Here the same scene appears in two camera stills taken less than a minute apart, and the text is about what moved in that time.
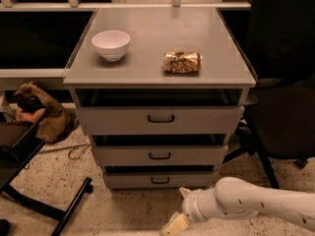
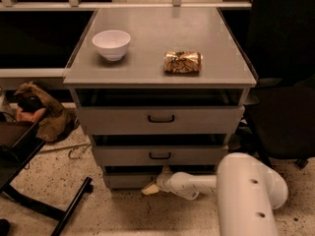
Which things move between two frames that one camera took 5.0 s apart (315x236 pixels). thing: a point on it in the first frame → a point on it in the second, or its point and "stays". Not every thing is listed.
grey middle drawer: x=160 y=155 stays
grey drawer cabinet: x=159 y=92 stays
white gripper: x=190 y=205 → x=164 y=181
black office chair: x=279 y=117 stays
